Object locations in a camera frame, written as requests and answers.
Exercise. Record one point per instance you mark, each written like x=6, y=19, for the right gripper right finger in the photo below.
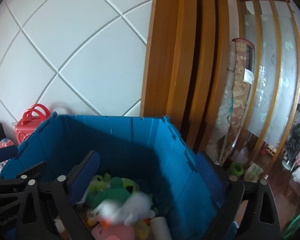
x=247, y=210

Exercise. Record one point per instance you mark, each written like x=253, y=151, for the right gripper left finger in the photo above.
x=66, y=191

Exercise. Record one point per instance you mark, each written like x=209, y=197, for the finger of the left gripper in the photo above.
x=7, y=153
x=33, y=172

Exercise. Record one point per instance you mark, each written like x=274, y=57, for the white duck plush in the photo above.
x=111, y=212

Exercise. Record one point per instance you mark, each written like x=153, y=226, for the white lint roller refill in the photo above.
x=160, y=228

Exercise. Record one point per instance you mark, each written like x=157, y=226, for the pink tissue pack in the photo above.
x=6, y=143

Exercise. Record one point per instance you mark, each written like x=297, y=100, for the red bear suitcase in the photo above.
x=30, y=120

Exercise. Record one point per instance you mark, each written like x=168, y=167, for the green plush toy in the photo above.
x=109, y=188

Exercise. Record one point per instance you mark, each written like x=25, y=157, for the blue plastic storage crate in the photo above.
x=187, y=190

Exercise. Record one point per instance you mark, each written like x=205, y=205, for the rolled patterned carpet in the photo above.
x=239, y=80

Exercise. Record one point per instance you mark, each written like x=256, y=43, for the wooden glass partition screen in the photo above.
x=271, y=26

